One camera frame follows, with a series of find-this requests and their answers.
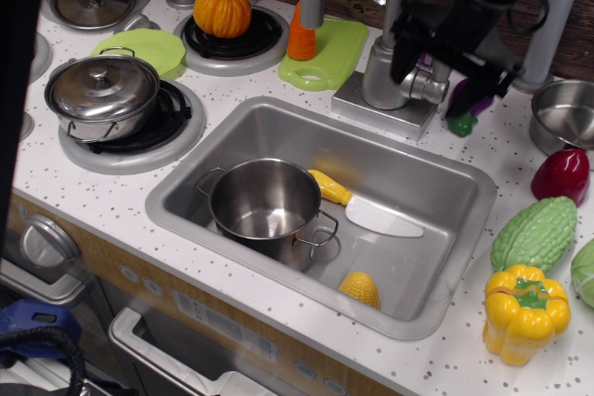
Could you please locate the purple toy eggplant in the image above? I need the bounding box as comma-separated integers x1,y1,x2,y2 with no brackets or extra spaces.
445,78,495,137

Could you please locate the grey sink basin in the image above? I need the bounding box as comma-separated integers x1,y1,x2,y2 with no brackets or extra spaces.
146,96,497,340

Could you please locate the silver faucet lever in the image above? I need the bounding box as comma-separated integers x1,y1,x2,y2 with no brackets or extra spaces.
400,60,452,104

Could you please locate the green plastic plate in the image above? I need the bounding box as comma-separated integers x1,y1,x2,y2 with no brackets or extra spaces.
91,29,187,79

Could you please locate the front stove burner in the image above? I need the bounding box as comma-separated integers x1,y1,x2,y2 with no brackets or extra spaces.
58,81,206,175

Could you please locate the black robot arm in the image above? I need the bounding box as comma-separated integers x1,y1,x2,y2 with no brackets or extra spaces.
391,0,549,119

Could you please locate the steel pot in sink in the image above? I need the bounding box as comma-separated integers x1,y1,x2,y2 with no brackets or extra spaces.
195,158,339,271

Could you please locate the orange toy pumpkin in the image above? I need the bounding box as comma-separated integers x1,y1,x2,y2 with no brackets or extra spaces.
193,0,252,39

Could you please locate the back right stove burner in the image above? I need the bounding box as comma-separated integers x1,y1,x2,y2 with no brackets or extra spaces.
174,6,289,77

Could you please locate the orange toy carrot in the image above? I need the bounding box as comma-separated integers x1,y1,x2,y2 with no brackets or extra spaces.
287,2,316,60

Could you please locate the yellow handled toy knife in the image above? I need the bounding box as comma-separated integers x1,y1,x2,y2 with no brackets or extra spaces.
308,170,424,238

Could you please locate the yellow toy corn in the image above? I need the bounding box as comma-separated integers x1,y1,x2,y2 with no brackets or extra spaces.
339,271,380,310

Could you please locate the far left stove burner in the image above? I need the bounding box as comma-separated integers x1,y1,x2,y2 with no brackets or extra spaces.
29,32,52,83

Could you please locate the oven door handle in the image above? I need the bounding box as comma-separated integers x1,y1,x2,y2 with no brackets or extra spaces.
110,308,271,395

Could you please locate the grey vertical pole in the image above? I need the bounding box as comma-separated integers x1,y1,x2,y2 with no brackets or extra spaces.
512,0,574,94

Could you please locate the yellow toy bell pepper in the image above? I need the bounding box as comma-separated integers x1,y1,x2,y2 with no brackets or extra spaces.
483,264,571,366

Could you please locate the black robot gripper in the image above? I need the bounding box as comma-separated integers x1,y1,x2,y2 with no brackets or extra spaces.
391,0,522,118

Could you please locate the blue black cable object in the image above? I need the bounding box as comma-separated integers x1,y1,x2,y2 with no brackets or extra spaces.
1,299,85,395

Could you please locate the dark foreground post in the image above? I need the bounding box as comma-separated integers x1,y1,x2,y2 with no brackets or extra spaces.
1,0,41,233

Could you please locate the green toy cabbage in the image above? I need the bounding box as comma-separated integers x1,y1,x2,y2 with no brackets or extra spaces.
571,240,594,308

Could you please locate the green cutting board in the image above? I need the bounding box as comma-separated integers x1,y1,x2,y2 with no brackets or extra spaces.
278,17,368,92

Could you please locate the grey oven dial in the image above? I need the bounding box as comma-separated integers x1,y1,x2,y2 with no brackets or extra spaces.
19,214,83,283

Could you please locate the steel pot lid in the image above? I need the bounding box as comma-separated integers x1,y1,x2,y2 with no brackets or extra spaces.
48,0,136,30

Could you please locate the lidded steel pot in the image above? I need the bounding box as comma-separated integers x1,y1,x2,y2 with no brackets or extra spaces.
45,53,161,143

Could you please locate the silver toy faucet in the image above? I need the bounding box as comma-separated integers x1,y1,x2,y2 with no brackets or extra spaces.
299,0,454,141

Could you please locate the green toy bitter gourd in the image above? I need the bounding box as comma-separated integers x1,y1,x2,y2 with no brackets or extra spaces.
490,197,577,274

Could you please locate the red toy pepper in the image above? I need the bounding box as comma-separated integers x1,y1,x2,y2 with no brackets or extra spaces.
531,148,590,207

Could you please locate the steel pot at right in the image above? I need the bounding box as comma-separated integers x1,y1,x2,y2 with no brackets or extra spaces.
529,80,593,156

